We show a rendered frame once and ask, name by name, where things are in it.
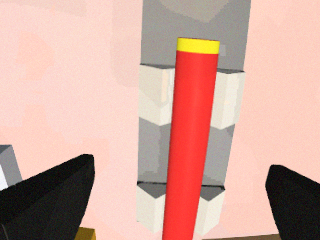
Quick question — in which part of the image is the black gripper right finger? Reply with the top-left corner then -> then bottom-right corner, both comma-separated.
265,164 -> 320,240

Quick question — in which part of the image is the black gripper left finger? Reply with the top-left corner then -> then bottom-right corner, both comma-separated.
0,153 -> 95,240

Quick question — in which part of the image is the red axle with yellow tip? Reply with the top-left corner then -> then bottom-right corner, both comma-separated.
163,37 -> 220,240

